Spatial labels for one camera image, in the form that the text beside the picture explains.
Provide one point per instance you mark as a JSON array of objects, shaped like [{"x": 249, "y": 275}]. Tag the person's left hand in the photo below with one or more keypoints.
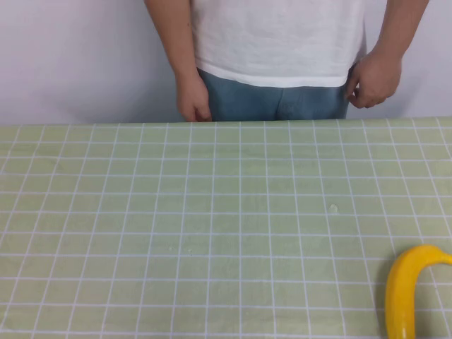
[{"x": 378, "y": 81}]

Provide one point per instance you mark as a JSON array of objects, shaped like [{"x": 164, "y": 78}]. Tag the person's right hand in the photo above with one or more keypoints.
[{"x": 192, "y": 97}]

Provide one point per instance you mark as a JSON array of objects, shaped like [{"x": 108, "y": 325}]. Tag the person's left forearm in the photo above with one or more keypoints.
[{"x": 399, "y": 24}]

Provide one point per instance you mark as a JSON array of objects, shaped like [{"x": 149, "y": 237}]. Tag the person's right forearm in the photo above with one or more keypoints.
[{"x": 173, "y": 35}]

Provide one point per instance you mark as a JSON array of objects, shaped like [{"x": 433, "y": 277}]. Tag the yellow banana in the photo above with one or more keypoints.
[{"x": 399, "y": 289}]

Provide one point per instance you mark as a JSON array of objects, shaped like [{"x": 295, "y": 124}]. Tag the blue trousers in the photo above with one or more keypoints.
[{"x": 254, "y": 102}]

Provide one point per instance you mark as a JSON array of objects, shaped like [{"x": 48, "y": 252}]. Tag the white t-shirt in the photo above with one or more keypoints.
[{"x": 279, "y": 39}]

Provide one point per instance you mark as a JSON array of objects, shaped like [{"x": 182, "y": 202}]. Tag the green checkered tablecloth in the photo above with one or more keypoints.
[{"x": 197, "y": 219}]

